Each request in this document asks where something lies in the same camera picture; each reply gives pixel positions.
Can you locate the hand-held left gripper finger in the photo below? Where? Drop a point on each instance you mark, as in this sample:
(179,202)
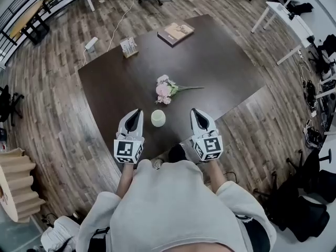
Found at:
(139,125)
(125,120)

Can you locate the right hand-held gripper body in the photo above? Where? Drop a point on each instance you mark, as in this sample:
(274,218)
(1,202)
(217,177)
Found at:
(208,146)

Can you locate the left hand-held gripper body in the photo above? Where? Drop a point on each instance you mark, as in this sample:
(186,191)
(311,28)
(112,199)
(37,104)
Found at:
(128,147)

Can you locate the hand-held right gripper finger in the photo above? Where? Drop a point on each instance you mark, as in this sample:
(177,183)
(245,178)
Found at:
(194,123)
(208,121)

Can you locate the pale green vase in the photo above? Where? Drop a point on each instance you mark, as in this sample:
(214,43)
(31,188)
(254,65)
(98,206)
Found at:
(158,118)

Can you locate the pink flowers bouquet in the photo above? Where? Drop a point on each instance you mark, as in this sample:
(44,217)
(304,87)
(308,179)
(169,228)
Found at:
(166,89)

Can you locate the person's left forearm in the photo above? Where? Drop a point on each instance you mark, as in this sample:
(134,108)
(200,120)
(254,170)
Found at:
(126,178)

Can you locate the person's right forearm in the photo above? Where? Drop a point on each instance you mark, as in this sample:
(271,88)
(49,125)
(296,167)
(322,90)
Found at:
(216,177)

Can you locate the person's shoe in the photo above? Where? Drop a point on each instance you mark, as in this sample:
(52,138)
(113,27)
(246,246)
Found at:
(158,163)

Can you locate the person's white sweatshirt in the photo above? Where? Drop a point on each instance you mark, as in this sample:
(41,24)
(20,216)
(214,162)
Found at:
(168,206)

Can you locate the wooden card holder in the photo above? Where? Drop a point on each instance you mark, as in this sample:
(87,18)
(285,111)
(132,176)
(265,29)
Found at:
(128,47)

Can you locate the white power strip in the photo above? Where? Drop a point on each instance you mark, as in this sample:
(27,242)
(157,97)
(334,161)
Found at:
(90,44)

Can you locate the brown book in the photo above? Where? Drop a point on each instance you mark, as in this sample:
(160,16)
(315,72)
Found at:
(176,32)

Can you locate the corrugated cardboard stool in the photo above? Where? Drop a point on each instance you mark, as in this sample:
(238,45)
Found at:
(19,185)

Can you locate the wooden bench table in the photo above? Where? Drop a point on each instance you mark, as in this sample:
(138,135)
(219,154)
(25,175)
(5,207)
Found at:
(27,20)

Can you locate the black metal railing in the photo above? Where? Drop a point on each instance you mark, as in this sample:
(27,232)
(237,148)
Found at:
(18,12)

